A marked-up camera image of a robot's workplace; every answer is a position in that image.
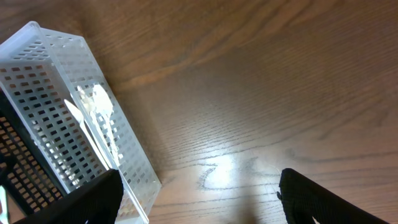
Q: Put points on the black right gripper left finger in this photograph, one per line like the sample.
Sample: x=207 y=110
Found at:
x=95 y=202

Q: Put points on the black plastic basket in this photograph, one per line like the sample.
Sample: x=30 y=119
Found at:
x=25 y=173

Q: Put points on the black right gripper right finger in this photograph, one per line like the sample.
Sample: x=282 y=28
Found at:
x=304 y=201

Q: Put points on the white plastic spoon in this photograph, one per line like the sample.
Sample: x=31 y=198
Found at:
x=97 y=127
x=78 y=115
x=104 y=107

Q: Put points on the white plastic basket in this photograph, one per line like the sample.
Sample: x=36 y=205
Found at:
x=42 y=67

